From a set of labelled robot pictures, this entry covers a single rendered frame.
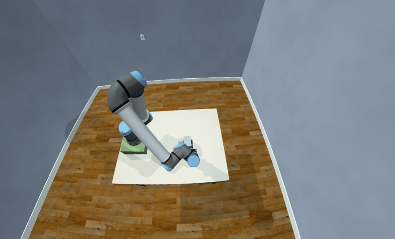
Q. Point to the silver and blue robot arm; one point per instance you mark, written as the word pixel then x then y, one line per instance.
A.
pixel 130 90

